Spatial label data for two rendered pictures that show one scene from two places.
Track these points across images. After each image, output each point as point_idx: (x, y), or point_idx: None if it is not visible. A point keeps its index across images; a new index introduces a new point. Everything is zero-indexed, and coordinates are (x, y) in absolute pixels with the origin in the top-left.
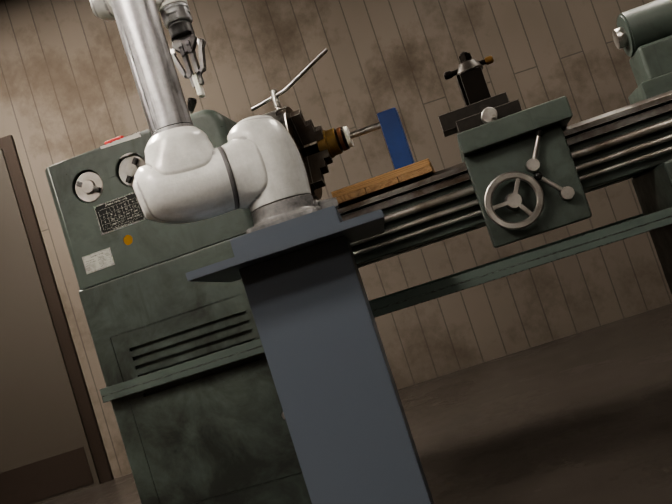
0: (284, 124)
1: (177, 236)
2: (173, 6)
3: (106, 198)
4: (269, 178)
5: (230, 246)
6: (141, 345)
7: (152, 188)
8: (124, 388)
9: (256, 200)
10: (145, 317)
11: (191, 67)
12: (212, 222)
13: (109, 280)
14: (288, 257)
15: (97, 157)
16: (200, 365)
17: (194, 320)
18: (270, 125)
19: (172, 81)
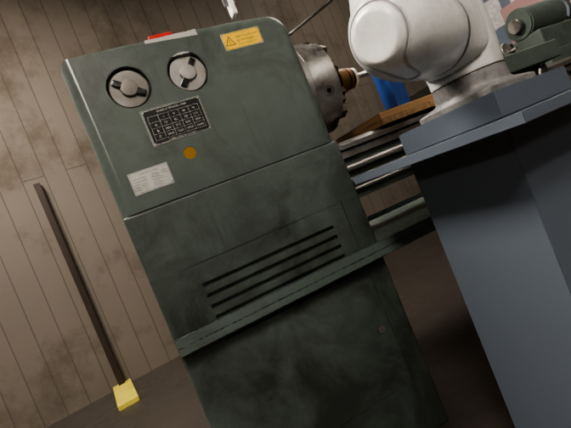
0: (323, 51)
1: (251, 148)
2: None
3: (157, 103)
4: (489, 35)
5: (310, 158)
6: (214, 278)
7: (419, 8)
8: (209, 333)
9: (473, 61)
10: (220, 243)
11: None
12: (289, 132)
13: (167, 202)
14: (543, 117)
15: (141, 53)
16: (301, 289)
17: (279, 241)
18: None
19: None
